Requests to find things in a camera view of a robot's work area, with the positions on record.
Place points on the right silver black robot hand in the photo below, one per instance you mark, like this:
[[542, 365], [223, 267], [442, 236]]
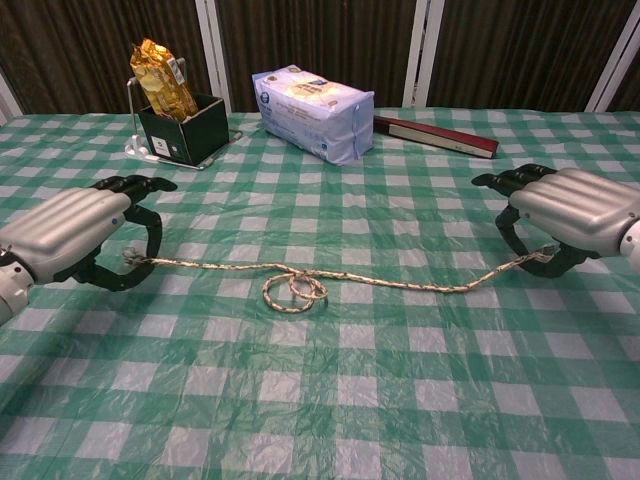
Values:
[[575, 207]]

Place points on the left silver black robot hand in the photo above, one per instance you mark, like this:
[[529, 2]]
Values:
[[70, 225]]

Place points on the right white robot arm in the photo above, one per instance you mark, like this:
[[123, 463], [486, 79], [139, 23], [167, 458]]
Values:
[[631, 242]]

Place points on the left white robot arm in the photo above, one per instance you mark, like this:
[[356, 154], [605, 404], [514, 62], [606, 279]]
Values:
[[10, 290]]

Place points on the dark green open box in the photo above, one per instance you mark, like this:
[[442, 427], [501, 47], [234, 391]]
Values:
[[187, 137]]

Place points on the dark red book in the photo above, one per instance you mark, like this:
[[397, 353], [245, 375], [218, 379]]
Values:
[[440, 137]]

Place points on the gold foil snack bag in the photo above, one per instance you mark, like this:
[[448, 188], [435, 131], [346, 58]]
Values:
[[162, 82]]

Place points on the light blue tissue pack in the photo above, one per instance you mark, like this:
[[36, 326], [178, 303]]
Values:
[[315, 112]]

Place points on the green white checkered tablecloth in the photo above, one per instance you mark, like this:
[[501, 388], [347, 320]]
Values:
[[320, 380]]

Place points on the dark pleated curtain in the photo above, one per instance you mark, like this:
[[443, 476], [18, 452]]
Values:
[[320, 45]]

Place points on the white frame post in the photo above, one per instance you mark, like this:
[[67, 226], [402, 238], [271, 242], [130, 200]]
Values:
[[215, 50], [612, 60], [422, 50], [9, 97]]

